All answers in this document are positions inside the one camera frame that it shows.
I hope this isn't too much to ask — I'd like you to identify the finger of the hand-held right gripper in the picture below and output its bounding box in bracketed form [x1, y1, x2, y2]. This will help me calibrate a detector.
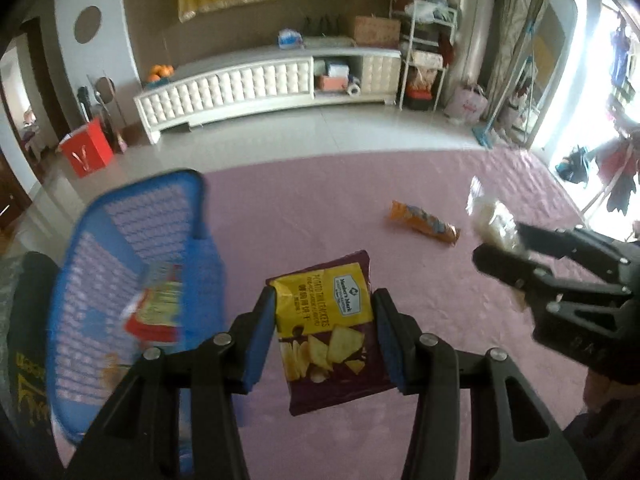
[472, 241, 640, 376]
[515, 221, 636, 287]

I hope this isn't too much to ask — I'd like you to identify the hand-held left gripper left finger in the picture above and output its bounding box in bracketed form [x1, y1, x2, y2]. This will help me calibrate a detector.
[65, 287, 278, 480]

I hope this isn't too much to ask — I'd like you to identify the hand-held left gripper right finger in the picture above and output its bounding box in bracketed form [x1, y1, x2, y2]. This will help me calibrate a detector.
[372, 287, 588, 480]

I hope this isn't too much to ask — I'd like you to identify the purple yellow chip packet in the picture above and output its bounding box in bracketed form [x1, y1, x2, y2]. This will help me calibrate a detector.
[265, 249, 396, 416]

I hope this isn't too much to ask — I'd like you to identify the clear white snack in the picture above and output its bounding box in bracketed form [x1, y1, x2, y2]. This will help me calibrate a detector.
[466, 176, 526, 256]

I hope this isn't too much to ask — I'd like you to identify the red snack packet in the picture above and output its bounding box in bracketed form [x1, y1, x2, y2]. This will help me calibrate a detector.
[122, 260, 186, 346]

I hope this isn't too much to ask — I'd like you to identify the blue plastic mesh basket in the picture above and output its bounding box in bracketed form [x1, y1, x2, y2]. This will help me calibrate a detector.
[47, 169, 226, 478]

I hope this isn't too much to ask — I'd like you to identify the clothes drying rack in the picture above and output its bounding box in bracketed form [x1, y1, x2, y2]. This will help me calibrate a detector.
[552, 7, 640, 226]

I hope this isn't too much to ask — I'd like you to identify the long orange snack packet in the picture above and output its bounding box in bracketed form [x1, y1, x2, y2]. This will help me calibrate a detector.
[385, 200, 461, 247]

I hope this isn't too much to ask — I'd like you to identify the mauve quilted bedspread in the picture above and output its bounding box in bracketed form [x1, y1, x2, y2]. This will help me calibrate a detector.
[50, 147, 601, 480]

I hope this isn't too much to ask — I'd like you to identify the pink shopping bag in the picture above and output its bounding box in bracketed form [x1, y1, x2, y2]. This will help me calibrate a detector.
[444, 84, 488, 122]

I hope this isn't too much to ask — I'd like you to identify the standing mirror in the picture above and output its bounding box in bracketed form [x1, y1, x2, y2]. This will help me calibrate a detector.
[520, 0, 588, 151]

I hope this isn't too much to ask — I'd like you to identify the patterned curtain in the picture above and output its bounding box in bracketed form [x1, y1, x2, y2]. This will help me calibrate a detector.
[487, 0, 548, 121]

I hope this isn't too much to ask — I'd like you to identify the black garment yellow print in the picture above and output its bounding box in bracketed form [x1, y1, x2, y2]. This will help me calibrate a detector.
[0, 252, 57, 436]

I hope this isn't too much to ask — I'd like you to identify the white tufted low cabinet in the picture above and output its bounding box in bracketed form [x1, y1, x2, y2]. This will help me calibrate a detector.
[132, 45, 403, 146]

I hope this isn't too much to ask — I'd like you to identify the white metal shelf rack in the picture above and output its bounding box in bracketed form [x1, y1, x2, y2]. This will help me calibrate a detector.
[397, 0, 460, 111]

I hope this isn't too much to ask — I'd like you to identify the red paper bag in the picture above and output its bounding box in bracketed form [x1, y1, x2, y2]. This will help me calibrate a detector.
[59, 117, 115, 178]

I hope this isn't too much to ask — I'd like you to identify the white plastic bag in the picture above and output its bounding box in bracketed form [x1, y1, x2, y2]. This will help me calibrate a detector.
[405, 0, 448, 21]

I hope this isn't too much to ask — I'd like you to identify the brown cardboard box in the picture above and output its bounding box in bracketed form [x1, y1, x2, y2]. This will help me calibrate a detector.
[352, 15, 402, 46]

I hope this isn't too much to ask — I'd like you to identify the blue handled mop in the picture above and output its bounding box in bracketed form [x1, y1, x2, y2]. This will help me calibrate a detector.
[472, 20, 538, 150]

